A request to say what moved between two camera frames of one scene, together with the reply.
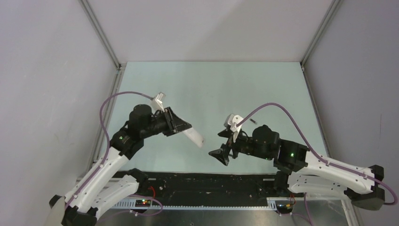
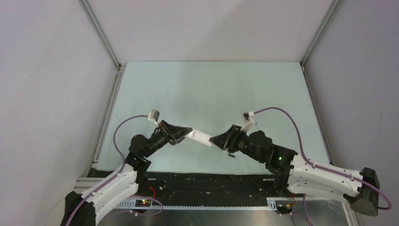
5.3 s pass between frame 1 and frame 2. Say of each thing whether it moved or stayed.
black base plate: stayed
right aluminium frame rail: stayed
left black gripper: moved
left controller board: stayed
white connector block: moved
